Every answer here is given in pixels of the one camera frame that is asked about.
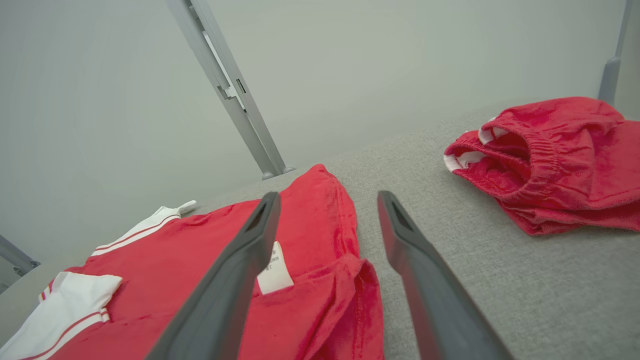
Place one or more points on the red and white jersey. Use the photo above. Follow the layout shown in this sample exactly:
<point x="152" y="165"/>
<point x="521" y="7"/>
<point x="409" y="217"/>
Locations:
<point x="150" y="270"/>

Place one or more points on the red shorts with white trim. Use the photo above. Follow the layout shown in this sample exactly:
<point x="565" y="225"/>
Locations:
<point x="575" y="165"/>

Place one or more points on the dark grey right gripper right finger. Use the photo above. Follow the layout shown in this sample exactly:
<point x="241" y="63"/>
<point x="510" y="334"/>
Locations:
<point x="440" y="305"/>

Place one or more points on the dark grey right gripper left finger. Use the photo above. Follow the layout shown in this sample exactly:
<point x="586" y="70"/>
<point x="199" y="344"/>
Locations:
<point x="225" y="295"/>

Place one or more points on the grey double partition post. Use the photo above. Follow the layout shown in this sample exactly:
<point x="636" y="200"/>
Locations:
<point x="250" y="125"/>

